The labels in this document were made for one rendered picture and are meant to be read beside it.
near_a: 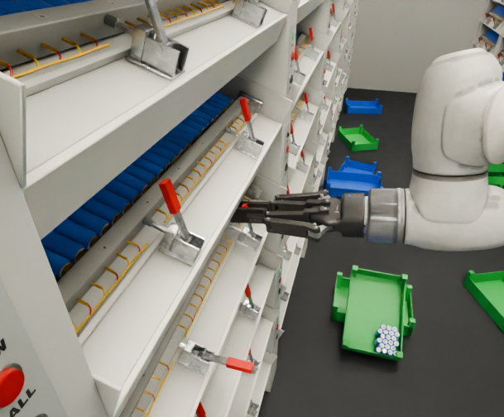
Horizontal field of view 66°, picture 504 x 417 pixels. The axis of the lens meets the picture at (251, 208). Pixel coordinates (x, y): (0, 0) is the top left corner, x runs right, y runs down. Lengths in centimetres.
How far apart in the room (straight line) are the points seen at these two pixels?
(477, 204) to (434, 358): 106
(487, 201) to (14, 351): 58
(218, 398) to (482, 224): 52
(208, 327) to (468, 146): 44
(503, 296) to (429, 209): 139
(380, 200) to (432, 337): 110
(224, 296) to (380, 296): 103
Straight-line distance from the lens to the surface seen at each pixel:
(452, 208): 62
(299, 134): 122
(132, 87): 30
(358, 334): 156
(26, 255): 21
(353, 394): 145
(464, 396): 157
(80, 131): 24
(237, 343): 83
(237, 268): 69
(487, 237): 65
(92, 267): 37
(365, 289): 160
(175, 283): 40
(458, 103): 58
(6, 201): 19
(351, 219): 63
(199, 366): 56
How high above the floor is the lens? 121
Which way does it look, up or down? 33 degrees down
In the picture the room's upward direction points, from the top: straight up
